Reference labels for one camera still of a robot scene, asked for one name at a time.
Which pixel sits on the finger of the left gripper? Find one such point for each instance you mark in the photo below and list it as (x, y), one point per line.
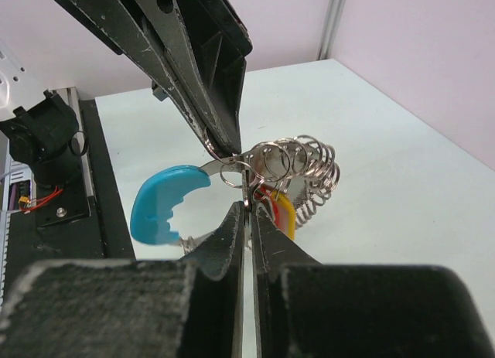
(206, 45)
(111, 21)

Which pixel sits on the right aluminium frame post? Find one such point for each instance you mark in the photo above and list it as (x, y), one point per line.
(330, 26)

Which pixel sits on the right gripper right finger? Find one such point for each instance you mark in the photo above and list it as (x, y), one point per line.
(308, 309)

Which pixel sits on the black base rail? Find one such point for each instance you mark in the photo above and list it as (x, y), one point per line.
(78, 215)

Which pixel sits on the blue key cover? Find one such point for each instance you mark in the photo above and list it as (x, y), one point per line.
(156, 199)

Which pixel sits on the yellow red keys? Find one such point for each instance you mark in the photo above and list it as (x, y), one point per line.
(280, 209)

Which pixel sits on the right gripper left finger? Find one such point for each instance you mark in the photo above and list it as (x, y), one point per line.
(190, 307)

